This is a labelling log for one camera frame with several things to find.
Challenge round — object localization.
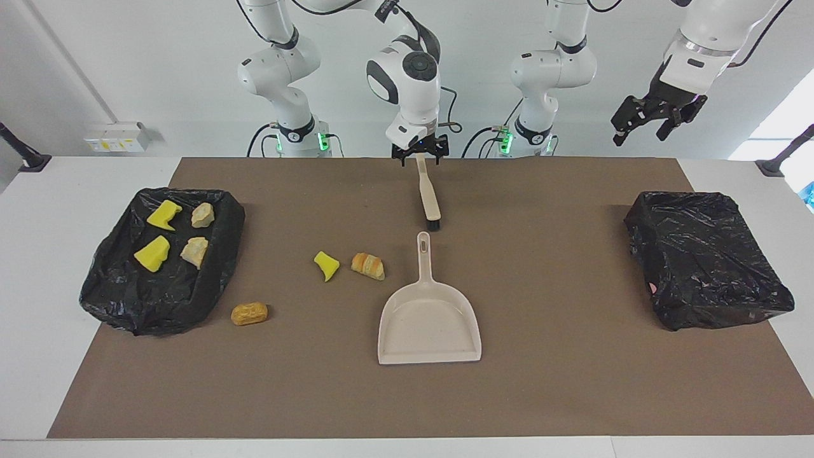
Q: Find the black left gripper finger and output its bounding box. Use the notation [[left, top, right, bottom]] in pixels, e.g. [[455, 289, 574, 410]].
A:
[[655, 108, 687, 142], [611, 95, 652, 147]]

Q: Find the beige brush with black bristles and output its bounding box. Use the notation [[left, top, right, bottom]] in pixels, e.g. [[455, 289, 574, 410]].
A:
[[415, 155, 442, 231]]

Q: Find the beige plastic dustpan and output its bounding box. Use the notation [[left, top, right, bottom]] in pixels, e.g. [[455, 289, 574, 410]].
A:
[[378, 232, 483, 365]]

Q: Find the brown bread nugget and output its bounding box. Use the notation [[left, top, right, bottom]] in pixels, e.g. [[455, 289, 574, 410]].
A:
[[230, 302, 269, 326]]

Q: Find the yellow sponge piece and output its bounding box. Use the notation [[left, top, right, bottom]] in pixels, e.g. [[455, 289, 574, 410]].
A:
[[134, 235, 171, 273], [314, 251, 340, 282], [146, 200, 183, 232]]

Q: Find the black bag lined bin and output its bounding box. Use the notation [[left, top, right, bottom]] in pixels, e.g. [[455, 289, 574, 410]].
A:
[[624, 191, 796, 331], [79, 186, 246, 337]]

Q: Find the black stand foot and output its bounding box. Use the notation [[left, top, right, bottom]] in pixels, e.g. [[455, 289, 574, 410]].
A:
[[0, 122, 52, 172], [755, 124, 814, 177]]

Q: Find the brown table mat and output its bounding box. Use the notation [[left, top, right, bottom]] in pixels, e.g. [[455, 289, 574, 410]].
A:
[[48, 157, 814, 440]]

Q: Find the black left base cable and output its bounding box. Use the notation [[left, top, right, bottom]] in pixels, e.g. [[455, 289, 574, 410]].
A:
[[461, 99, 523, 158]]

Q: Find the black base cable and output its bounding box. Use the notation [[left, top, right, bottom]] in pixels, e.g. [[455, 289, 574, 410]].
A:
[[247, 124, 344, 158], [461, 99, 523, 158]]

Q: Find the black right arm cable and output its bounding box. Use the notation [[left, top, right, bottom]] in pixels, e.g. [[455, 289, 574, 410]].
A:
[[237, 0, 463, 134]]

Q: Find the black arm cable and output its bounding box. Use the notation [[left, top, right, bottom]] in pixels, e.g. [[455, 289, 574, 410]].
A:
[[588, 0, 796, 67], [237, 0, 463, 134]]

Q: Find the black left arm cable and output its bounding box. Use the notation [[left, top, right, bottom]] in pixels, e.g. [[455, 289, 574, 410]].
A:
[[588, 0, 796, 67]]

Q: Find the black right base cable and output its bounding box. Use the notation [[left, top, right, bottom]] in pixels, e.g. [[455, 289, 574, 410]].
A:
[[247, 124, 344, 158]]

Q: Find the white wall socket box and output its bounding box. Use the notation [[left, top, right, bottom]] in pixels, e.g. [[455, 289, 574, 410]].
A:
[[85, 122, 152, 153]]

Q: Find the white wall cable duct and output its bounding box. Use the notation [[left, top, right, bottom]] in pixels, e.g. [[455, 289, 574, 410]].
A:
[[24, 0, 118, 125]]

